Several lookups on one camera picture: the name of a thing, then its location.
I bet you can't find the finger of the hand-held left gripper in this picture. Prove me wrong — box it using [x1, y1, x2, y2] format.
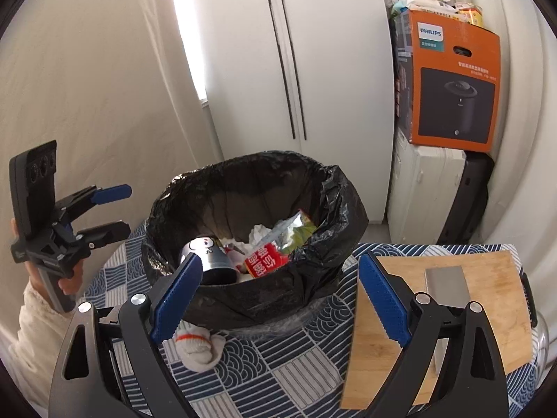
[54, 184, 132, 223]
[65, 221, 131, 254]

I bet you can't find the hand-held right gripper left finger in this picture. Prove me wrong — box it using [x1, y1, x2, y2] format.
[49, 253, 204, 418]

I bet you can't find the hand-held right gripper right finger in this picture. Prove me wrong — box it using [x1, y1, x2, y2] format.
[357, 253, 509, 418]

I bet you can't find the white sock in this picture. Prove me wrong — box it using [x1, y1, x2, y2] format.
[172, 320, 229, 373]

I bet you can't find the grey and black skull cup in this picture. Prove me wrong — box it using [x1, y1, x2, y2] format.
[180, 236, 239, 286]

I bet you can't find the bin with black liner bag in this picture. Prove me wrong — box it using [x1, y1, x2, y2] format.
[141, 150, 370, 337]

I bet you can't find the white tissue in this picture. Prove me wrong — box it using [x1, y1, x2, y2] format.
[222, 224, 281, 254]

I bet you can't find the green yellow snack wrapper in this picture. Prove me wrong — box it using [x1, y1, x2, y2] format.
[248, 209, 318, 258]

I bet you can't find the person's left forearm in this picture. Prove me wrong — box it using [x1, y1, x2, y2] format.
[17, 281, 83, 418]

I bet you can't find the person's left hand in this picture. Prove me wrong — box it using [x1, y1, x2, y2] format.
[11, 218, 84, 297]

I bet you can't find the wooden cutting board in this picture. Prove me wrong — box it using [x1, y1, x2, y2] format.
[342, 250, 539, 410]

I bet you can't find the white suitcase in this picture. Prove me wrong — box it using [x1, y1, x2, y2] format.
[386, 128, 467, 245]

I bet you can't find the blue patterned tablecloth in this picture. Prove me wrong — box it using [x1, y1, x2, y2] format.
[76, 222, 538, 418]

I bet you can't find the black suitcase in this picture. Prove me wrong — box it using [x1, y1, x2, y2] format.
[437, 150, 495, 245]

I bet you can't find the orange appliance box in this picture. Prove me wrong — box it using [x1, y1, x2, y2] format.
[395, 9, 501, 154]

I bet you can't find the white wardrobe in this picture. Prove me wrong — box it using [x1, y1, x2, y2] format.
[191, 0, 396, 227]

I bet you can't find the pile of packets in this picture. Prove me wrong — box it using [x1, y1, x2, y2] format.
[387, 0, 486, 28]

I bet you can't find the steel cleaver black handle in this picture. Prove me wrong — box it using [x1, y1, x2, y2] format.
[424, 265, 473, 377]

